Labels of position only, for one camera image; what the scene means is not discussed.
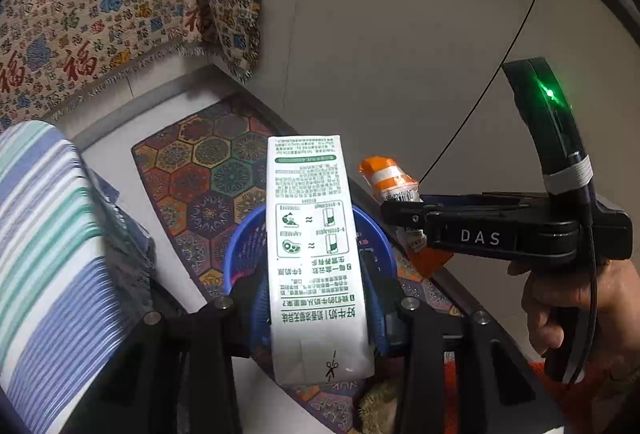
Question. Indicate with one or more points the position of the large floral printed cloth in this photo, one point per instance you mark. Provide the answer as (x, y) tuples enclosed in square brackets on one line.
[(75, 14)]

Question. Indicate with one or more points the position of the blue mesh wastebasket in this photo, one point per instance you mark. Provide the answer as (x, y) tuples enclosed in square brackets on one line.
[(240, 239)]

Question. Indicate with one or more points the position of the brown fuzzy cloth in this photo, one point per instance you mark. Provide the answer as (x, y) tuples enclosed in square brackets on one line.
[(375, 406)]

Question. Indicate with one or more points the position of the orange white wrapper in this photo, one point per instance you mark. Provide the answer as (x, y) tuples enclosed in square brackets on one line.
[(392, 179)]

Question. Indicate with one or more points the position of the hexagon patterned floor mat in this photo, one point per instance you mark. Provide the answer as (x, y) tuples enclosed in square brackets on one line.
[(210, 154)]

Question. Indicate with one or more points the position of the person's right hand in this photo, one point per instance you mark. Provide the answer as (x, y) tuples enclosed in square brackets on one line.
[(540, 304)]

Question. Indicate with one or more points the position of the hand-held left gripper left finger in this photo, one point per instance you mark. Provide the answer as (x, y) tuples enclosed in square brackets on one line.
[(240, 329)]

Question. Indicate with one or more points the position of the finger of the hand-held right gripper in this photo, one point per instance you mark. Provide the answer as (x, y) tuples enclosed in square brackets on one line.
[(405, 216), (450, 200)]

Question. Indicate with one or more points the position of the striped tablecloth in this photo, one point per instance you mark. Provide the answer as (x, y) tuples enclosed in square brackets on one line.
[(50, 264)]

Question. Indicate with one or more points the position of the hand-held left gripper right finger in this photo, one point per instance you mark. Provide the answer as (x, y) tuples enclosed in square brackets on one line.
[(395, 334)]

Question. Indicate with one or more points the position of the person's right forearm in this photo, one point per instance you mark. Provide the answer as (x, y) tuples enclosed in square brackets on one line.
[(622, 384)]

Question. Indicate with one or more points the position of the white green milk carton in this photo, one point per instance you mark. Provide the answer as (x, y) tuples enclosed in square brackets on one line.
[(315, 239)]

